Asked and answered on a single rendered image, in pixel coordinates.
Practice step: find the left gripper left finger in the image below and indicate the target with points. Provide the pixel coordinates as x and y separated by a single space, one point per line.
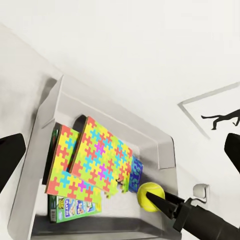
12 150

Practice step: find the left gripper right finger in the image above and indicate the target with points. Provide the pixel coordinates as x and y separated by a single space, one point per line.
232 149

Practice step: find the toy box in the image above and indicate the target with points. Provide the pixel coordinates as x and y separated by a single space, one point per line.
69 103

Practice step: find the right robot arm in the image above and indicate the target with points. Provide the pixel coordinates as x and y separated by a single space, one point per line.
194 215

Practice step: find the jigsaw puzzle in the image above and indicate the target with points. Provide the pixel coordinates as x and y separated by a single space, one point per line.
101 159
60 182

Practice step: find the board game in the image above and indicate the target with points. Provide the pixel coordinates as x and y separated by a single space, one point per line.
135 175
63 209

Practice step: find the tennis ball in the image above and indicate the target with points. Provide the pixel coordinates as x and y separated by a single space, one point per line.
153 188

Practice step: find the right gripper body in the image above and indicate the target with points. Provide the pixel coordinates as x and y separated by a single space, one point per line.
202 223

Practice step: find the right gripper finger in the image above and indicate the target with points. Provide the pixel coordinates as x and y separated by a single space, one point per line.
172 198
168 208

